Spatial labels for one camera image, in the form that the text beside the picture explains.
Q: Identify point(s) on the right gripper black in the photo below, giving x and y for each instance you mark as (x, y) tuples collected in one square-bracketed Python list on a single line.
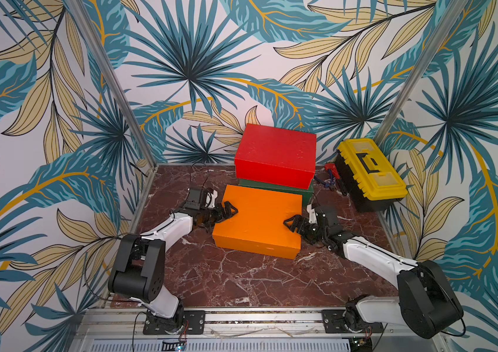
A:
[(309, 228)]

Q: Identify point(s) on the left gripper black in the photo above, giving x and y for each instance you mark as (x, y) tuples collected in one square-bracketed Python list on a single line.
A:
[(222, 215)]

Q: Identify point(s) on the orange shoebox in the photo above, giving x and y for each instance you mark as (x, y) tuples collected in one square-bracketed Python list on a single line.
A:
[(259, 225)]

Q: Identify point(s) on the red shoebox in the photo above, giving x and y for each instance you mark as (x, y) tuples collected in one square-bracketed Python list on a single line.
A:
[(276, 156)]

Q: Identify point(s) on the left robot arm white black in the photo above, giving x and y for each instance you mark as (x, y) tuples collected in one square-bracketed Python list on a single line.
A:
[(139, 267)]

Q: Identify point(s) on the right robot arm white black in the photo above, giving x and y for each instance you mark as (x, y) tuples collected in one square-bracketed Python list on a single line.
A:
[(425, 302)]

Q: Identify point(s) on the green shoebox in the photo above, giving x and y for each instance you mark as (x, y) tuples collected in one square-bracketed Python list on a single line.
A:
[(307, 194)]

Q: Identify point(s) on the yellow black toolbox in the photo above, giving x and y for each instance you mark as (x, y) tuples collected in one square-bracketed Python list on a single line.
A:
[(368, 177)]

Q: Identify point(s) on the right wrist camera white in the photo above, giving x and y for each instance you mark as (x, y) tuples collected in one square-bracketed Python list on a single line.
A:
[(312, 214)]

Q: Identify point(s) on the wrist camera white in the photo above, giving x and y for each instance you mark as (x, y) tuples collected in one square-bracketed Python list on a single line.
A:
[(210, 198), (312, 214)]

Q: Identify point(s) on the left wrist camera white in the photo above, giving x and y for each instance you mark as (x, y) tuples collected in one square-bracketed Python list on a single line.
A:
[(210, 198)]

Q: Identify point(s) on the blue handled pliers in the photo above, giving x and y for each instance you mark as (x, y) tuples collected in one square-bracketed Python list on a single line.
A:
[(329, 183)]

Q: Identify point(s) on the red handled tool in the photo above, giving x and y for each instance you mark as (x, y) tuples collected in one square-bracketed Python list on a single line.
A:
[(331, 169)]

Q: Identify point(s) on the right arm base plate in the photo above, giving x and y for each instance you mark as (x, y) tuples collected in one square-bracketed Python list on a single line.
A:
[(336, 321)]

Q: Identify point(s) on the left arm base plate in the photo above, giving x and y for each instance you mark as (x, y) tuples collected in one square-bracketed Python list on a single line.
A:
[(191, 321)]

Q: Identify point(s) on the front aluminium rail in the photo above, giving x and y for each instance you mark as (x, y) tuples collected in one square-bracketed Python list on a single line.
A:
[(220, 322)]

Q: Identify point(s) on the left aluminium frame post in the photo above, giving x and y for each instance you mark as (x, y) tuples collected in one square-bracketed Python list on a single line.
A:
[(84, 24)]

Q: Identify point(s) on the aluminium frame post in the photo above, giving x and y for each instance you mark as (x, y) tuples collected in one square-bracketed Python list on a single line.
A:
[(426, 56), (84, 24)]

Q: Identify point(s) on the right aluminium frame post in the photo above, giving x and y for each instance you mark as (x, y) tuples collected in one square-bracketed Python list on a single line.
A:
[(426, 56)]

